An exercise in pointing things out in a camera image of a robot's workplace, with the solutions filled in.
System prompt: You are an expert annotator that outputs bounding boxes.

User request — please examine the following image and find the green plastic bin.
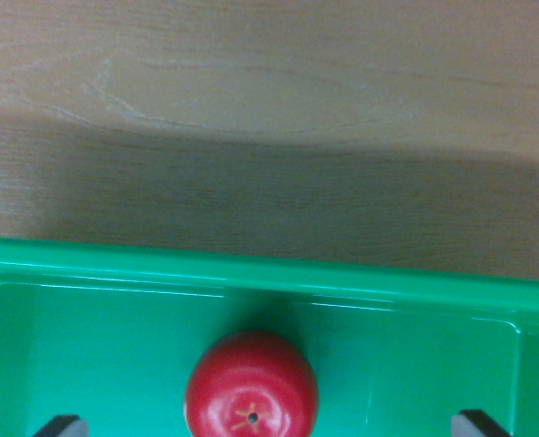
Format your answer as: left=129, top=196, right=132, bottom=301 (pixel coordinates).
left=0, top=236, right=539, bottom=437

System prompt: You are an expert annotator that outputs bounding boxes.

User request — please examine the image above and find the red toy apple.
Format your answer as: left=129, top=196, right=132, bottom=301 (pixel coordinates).
left=185, top=330, right=320, bottom=437

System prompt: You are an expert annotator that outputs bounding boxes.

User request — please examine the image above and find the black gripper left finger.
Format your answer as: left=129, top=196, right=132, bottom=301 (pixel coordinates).
left=31, top=414, right=89, bottom=437

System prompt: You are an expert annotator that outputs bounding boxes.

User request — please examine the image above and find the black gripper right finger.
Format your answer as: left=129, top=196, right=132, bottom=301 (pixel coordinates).
left=450, top=409, right=513, bottom=437

